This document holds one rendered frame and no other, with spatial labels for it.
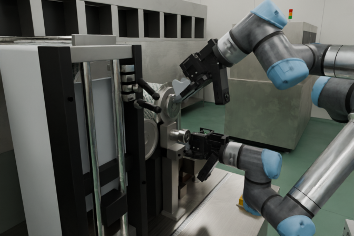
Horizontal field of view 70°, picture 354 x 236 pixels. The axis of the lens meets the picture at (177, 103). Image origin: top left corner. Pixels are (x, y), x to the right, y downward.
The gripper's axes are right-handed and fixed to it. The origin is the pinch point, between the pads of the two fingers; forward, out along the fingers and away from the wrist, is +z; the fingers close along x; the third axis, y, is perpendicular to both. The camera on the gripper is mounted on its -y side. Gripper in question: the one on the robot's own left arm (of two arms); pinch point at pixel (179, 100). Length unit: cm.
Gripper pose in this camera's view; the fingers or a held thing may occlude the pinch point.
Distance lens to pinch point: 75.5
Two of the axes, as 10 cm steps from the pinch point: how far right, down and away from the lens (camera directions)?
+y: -5.3, -8.3, 1.5
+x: -5.5, 2.1, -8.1
